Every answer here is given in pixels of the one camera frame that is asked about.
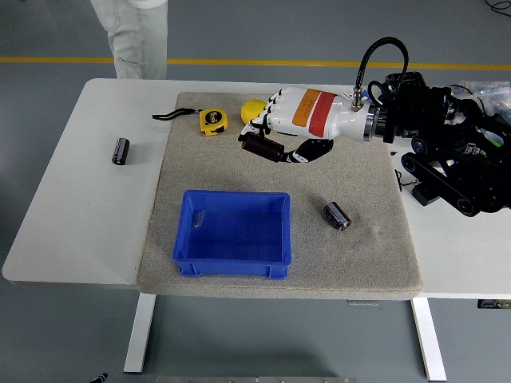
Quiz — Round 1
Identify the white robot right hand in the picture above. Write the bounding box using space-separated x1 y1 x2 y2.
238 86 367 165

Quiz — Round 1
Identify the dark brown ribbed battery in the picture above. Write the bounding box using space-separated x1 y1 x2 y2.
240 132 285 163

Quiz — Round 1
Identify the black battery with silver stripe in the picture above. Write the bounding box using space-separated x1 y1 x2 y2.
322 201 353 231

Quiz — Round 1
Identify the blue plastic box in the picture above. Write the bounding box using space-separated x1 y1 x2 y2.
171 189 291 279

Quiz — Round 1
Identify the black battery with grey stripe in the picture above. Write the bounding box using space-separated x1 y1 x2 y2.
110 137 132 167

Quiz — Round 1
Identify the white table leg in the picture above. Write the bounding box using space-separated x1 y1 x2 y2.
123 294 157 374
410 298 448 382

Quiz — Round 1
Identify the yellow lemon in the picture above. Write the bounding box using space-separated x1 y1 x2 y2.
240 99 267 123

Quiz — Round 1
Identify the grey-brown table mat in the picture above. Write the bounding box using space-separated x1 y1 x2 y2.
136 92 423 299

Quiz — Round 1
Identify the black glossy device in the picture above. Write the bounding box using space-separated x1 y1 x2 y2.
382 70 428 97

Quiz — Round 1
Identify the clear plastic bag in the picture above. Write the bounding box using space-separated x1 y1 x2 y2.
458 81 511 116

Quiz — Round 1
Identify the person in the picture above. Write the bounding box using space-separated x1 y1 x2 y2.
89 0 168 80

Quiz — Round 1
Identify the black table control panel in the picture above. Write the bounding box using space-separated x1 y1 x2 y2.
477 298 511 310

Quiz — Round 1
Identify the yellow tape measure with strap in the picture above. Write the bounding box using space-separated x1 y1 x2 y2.
151 106 228 138

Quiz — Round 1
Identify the black floor cable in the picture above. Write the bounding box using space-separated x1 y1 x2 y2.
485 0 511 17

